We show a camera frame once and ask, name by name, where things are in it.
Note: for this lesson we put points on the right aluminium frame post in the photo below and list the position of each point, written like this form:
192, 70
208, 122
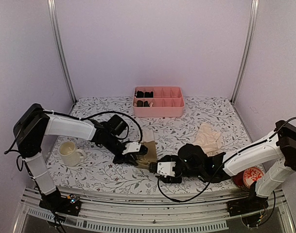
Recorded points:
246, 51

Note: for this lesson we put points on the peach underwear pile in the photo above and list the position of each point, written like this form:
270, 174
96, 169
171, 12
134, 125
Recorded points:
208, 139

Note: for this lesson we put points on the red floral round tin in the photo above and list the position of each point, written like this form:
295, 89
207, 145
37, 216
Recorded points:
246, 178

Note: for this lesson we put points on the pink compartment organizer box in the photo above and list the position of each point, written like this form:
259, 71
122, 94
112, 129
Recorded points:
168, 100

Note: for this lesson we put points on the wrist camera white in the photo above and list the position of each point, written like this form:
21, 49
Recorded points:
135, 148
163, 168

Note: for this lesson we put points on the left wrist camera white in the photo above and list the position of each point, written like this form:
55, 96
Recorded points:
135, 148

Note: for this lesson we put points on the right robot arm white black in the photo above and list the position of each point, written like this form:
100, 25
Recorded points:
279, 145

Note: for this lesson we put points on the olive beige underwear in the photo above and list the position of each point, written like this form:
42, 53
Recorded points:
148, 141

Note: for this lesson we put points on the black rolled underwear back middle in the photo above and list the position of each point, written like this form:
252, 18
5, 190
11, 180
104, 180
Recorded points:
147, 95

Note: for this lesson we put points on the black rolled underwear front left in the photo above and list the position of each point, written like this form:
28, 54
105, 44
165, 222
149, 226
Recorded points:
139, 103

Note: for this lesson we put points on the black rolled underwear front middle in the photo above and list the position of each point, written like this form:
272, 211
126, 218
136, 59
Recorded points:
146, 104

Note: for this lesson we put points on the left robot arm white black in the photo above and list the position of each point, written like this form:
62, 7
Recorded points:
36, 123

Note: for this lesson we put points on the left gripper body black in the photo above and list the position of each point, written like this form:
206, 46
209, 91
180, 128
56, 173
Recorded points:
112, 142

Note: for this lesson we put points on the cream ceramic mug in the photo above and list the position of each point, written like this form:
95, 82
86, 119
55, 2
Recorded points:
70, 154

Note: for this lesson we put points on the left aluminium frame post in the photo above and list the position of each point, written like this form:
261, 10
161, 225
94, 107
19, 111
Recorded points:
60, 50

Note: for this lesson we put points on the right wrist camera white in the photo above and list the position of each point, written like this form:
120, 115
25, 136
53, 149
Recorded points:
163, 168

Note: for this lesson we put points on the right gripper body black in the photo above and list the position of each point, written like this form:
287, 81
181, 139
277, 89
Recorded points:
195, 173

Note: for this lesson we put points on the aluminium frame post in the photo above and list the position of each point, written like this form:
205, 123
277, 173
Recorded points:
60, 50
246, 51

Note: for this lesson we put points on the black rolled underwear back left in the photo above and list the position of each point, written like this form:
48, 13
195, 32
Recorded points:
140, 94

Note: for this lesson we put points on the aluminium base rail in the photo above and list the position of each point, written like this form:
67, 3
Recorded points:
103, 212

